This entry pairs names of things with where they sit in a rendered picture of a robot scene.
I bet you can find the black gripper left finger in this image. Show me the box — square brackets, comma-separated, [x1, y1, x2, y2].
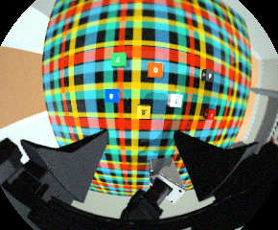
[20, 129, 109, 203]

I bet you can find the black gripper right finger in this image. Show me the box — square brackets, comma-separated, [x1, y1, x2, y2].
[174, 130, 259, 202]

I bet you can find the yellow digit block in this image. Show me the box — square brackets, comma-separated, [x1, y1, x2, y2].
[138, 104, 151, 119]

